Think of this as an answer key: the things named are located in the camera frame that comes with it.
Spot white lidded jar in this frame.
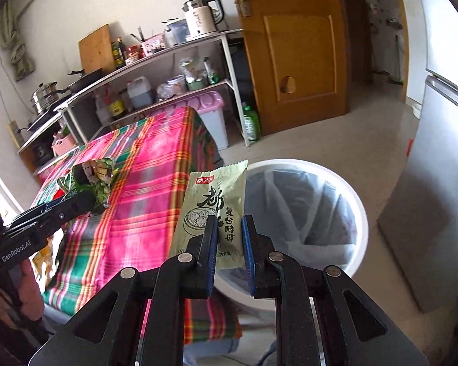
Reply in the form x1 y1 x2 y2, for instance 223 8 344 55
168 75 187 93

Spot translucent oil jug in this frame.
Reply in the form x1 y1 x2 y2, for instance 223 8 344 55
127 77 154 109

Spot silver refrigerator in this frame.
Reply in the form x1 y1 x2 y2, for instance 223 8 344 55
378 0 458 313

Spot clear plastic food bag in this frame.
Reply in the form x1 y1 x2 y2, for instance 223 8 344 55
156 82 176 102

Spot wooden cutting board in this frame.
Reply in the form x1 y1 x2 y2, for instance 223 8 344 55
78 24 115 74

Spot white round trash bin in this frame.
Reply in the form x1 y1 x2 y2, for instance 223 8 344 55
214 159 369 315

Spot clear bin liner bag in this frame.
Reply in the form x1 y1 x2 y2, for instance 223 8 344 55
244 168 359 275

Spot red seasoning packets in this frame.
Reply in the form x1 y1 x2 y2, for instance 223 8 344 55
126 44 144 63

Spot pink basket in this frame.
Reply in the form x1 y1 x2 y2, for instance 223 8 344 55
51 130 77 157

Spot yellow oil bottle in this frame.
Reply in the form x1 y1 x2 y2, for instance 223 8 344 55
109 88 125 119

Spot steel steamer pot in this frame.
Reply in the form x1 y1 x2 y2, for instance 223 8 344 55
31 81 67 117

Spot pink plaid tablecloth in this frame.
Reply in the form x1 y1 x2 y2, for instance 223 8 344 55
31 106 243 346

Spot green snack wrapper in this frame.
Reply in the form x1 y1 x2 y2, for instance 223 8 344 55
55 158 117 214

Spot wooden door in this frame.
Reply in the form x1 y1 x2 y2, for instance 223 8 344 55
225 0 350 136

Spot white shelf rack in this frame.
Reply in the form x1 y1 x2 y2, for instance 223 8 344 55
17 28 250 178

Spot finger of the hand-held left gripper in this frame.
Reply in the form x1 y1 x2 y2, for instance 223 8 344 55
31 191 97 219
3 213 68 239

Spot pale green yeast packet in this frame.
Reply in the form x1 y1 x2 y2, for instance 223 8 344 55
169 160 249 271

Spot green foil bag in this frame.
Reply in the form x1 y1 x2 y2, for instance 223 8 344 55
203 57 220 85

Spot black frying pan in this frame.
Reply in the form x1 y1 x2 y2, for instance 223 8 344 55
67 68 104 92

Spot metal door handle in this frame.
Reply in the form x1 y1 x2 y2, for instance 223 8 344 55
237 0 264 18

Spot pink lidded storage bin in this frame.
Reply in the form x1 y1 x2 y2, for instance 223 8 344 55
189 91 230 151

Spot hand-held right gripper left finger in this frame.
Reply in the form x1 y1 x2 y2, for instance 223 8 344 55
27 215 219 366

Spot green plastic bottle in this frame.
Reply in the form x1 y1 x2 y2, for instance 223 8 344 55
242 102 262 142

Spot pink utensil box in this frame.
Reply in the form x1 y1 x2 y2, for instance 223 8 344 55
141 34 166 56

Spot person's left hand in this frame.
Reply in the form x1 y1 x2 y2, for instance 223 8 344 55
8 261 43 318

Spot white electric kettle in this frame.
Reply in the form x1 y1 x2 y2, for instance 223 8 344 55
182 0 225 39

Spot white and green bag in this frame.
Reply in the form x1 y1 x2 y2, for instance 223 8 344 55
179 58 201 82

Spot clear plastic pitcher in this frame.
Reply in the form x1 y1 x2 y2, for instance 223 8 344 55
164 18 187 45

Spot black induction cooker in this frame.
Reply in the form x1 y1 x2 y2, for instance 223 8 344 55
27 112 67 132

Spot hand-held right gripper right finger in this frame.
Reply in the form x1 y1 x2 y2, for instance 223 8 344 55
241 215 430 366

